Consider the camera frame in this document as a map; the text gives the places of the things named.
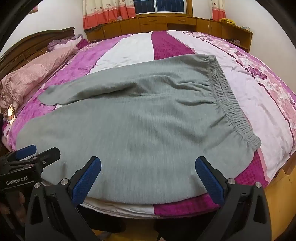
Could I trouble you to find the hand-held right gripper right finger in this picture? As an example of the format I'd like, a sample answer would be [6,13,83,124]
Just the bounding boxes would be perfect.
[195,156,272,241]

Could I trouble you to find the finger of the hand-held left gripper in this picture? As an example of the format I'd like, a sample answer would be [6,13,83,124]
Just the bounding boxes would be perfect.
[28,148,61,173]
[0,145,37,163]

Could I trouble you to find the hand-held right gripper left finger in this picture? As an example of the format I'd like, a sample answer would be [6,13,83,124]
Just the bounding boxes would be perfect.
[24,156,102,241]

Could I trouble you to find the grey pants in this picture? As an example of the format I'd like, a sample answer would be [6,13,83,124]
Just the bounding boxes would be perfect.
[14,54,262,205]

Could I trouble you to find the person's left hand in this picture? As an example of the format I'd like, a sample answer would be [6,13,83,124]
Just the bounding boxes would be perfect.
[0,191,26,232]

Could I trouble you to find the phone with lit screen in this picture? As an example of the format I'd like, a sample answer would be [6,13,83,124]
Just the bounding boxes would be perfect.
[6,104,16,123]

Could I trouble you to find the pink checked pillow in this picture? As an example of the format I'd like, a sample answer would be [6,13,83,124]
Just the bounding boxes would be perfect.
[0,46,78,109]

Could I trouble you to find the dark wooden headboard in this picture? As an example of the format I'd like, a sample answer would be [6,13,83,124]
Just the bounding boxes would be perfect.
[0,27,75,79]

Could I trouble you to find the purple ruffled pillow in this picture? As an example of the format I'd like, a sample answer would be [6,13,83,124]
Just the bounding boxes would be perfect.
[47,34,89,51]

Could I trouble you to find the purple striped floral bedspread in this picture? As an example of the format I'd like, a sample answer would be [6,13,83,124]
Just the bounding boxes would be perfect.
[2,30,296,219]

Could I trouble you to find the wide cream and orange curtain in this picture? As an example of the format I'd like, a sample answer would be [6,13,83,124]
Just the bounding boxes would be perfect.
[83,0,137,30]

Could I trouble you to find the wooden cabinet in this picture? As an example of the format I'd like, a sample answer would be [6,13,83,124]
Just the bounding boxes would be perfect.
[85,16,253,52]

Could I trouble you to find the narrow cream and orange curtain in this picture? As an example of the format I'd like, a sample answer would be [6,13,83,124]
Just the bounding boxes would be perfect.
[211,0,226,21]

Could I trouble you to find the window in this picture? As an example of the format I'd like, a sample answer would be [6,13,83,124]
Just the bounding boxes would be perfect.
[133,0,186,15]

